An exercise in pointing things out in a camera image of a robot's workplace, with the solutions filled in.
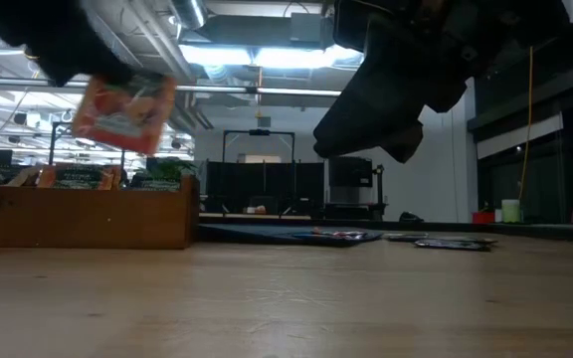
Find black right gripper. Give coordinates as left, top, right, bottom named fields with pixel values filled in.
left=312, top=0, right=572, bottom=165

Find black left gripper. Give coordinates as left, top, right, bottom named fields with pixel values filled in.
left=0, top=0, right=137, bottom=89

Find black monitor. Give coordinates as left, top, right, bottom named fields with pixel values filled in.
left=326, top=155, right=374, bottom=189

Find long ceiling light tube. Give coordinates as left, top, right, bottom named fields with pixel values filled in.
left=0, top=77, right=342, bottom=98

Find green potted plant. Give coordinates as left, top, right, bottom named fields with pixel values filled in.
left=134, top=157, right=199, bottom=183

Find black partition panels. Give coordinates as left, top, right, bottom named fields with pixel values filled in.
left=205, top=159, right=325, bottom=216

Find bright ceiling light panel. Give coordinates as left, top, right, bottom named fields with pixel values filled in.
left=179, top=43, right=365, bottom=71

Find pale green cup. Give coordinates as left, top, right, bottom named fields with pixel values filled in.
left=500, top=199, right=522, bottom=224

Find wooden three-compartment tray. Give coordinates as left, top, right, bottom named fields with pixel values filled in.
left=0, top=174, right=201, bottom=250

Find black camera stand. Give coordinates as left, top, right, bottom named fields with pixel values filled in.
left=371, top=163, right=386, bottom=220

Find black metal gantry frame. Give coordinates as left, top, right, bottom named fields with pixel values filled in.
left=221, top=128, right=297, bottom=218

